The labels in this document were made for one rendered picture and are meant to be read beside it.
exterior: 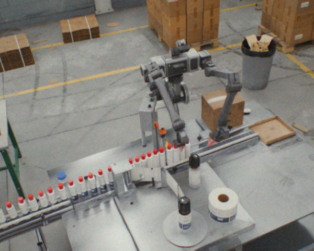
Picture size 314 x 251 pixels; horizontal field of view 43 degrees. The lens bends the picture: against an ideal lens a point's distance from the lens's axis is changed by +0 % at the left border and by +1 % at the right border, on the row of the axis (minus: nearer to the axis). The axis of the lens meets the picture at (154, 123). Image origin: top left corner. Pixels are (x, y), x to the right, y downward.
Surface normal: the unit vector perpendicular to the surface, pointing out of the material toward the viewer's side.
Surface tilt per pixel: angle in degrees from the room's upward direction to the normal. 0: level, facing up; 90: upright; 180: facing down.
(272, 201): 0
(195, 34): 90
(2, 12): 90
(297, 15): 89
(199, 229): 0
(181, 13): 91
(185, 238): 0
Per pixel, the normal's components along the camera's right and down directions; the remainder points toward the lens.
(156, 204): -0.07, -0.77
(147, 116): -0.18, 0.63
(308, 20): 0.36, 0.57
